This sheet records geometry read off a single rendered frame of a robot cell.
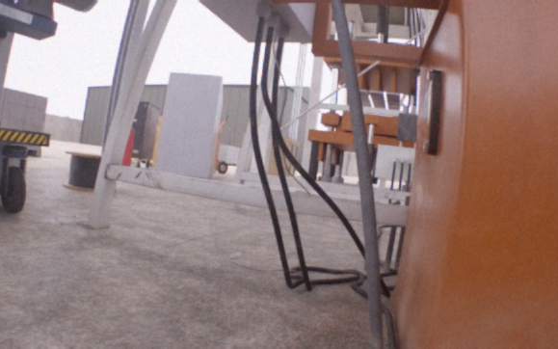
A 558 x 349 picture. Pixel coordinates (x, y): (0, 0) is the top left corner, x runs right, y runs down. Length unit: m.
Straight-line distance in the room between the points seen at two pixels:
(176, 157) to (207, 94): 0.74
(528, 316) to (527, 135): 0.24
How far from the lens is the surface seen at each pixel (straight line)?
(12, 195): 1.50
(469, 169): 0.47
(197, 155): 3.95
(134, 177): 1.21
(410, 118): 3.37
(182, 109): 4.02
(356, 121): 0.58
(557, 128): 0.52
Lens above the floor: 0.31
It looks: level
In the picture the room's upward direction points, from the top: 7 degrees clockwise
